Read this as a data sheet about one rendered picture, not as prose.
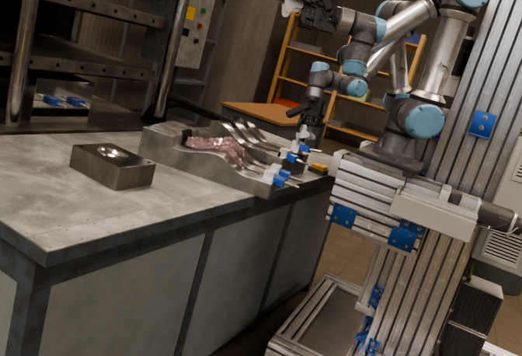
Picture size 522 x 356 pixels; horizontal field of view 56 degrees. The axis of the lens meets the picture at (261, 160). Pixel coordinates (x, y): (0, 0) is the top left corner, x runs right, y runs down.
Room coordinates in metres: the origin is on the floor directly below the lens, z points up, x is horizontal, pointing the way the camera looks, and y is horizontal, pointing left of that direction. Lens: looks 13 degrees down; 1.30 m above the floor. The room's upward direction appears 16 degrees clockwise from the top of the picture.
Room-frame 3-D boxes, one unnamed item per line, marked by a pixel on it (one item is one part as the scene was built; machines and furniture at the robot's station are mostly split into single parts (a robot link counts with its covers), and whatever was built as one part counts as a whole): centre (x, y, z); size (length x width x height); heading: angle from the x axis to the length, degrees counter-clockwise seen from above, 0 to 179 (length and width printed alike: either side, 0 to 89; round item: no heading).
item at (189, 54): (2.64, 0.61, 0.74); 0.30 x 0.22 x 1.47; 153
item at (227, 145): (1.78, 0.16, 0.90); 0.26 x 0.18 x 0.08; 80
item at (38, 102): (2.01, 1.04, 0.87); 0.50 x 0.27 x 0.17; 63
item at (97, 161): (1.40, 0.43, 0.84); 0.20 x 0.15 x 0.07; 63
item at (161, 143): (1.77, 0.17, 0.86); 0.50 x 0.26 x 0.11; 80
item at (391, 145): (1.77, -0.46, 1.09); 0.15 x 0.15 x 0.10
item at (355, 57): (1.63, -0.21, 1.34); 0.11 x 0.08 x 0.11; 5
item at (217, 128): (2.13, 0.08, 0.87); 0.50 x 0.26 x 0.14; 63
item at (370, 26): (1.62, -0.21, 1.43); 0.11 x 0.08 x 0.09; 96
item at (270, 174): (1.68, -0.09, 0.86); 0.13 x 0.05 x 0.05; 80
